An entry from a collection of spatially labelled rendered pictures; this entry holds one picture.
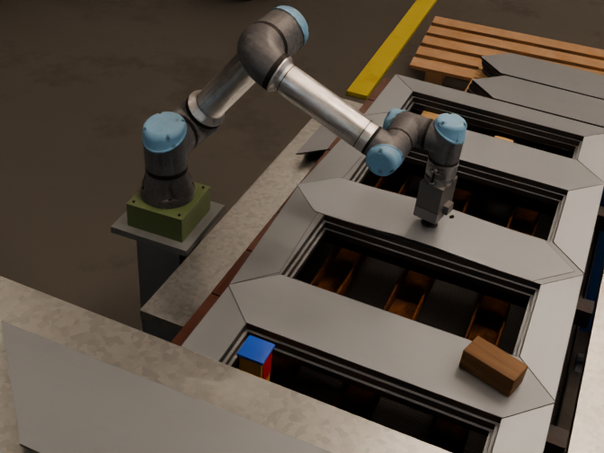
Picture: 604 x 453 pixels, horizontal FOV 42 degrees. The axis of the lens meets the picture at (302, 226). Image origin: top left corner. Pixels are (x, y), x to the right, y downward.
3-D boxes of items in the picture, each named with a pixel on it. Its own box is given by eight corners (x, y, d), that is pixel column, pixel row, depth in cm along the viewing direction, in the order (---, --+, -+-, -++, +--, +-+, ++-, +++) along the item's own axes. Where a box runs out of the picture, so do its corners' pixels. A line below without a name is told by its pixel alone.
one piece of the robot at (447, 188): (456, 183, 186) (442, 237, 196) (472, 168, 192) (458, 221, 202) (419, 168, 190) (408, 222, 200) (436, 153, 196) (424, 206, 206)
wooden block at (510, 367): (522, 381, 163) (528, 365, 160) (508, 397, 159) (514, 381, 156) (473, 350, 169) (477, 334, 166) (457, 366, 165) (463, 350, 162)
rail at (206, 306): (393, 95, 279) (395, 80, 275) (141, 428, 158) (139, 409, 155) (382, 93, 280) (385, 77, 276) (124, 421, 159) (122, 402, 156)
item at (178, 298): (381, 116, 290) (382, 109, 288) (209, 345, 193) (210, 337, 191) (331, 102, 296) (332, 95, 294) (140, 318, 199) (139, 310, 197)
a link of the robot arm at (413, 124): (377, 120, 185) (421, 134, 181) (395, 100, 193) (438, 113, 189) (373, 148, 190) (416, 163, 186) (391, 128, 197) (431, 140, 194)
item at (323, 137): (371, 120, 281) (372, 111, 278) (330, 174, 252) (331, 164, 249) (339, 111, 284) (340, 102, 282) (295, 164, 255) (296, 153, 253)
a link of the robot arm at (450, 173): (464, 158, 192) (449, 173, 186) (460, 173, 194) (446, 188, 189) (437, 147, 195) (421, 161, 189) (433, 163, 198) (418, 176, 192)
